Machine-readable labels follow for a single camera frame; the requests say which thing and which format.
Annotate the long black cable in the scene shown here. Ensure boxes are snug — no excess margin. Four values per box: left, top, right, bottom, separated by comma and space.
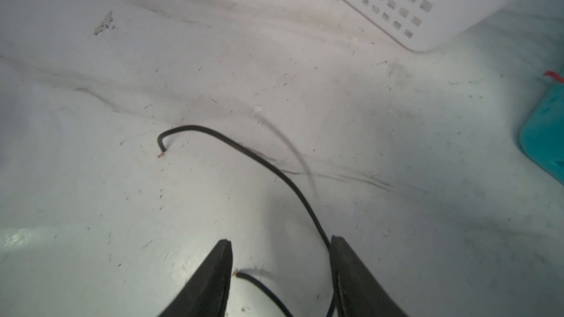
157, 125, 336, 317

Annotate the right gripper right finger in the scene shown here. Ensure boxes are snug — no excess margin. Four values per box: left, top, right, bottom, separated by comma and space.
330, 236, 407, 317

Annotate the teal plastic basket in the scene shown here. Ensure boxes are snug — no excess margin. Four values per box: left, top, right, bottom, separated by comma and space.
519, 83, 563, 183

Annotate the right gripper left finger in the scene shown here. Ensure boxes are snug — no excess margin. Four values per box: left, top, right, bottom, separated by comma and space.
160, 239, 233, 317

